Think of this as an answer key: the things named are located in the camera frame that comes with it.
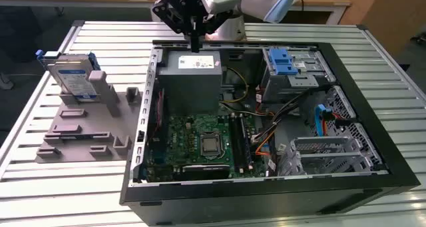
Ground blue drive latch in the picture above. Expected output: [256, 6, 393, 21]
[269, 48, 300, 75]

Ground blue data wire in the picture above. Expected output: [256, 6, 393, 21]
[314, 104, 330, 137]

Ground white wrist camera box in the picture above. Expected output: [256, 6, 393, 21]
[197, 0, 242, 13]

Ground hard disk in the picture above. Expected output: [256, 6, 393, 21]
[35, 50, 102, 103]

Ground orange wire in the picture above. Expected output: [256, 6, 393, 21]
[254, 127, 280, 156]

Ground green motherboard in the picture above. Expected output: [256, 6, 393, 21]
[146, 114, 268, 183]

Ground grey stand foot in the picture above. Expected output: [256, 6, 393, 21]
[0, 71, 15, 90]

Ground grey parts rack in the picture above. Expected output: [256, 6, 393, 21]
[35, 71, 145, 164]

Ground black graphics card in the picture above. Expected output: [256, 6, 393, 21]
[173, 164, 232, 181]

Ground silver optical drive cage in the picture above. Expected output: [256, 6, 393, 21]
[260, 47, 337, 103]

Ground black chair base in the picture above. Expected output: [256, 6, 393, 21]
[412, 31, 426, 46]

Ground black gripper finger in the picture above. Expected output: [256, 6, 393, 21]
[197, 9, 234, 53]
[153, 0, 198, 53]

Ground yellow power wires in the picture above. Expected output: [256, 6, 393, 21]
[220, 67, 250, 104]

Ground black cable bundle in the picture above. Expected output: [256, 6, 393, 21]
[253, 91, 310, 148]

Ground grey power supply unit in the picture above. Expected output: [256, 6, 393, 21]
[157, 50, 224, 115]

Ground black PC case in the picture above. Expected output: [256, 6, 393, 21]
[119, 39, 421, 226]

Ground brown wooden cabinet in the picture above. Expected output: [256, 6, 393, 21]
[340, 0, 426, 57]

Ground black RAM stick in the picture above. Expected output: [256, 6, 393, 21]
[238, 113, 256, 170]
[229, 113, 246, 173]

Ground silver CPU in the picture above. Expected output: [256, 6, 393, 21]
[202, 138, 221, 155]

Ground black power connector red wires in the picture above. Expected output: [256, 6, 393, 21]
[328, 113, 355, 127]

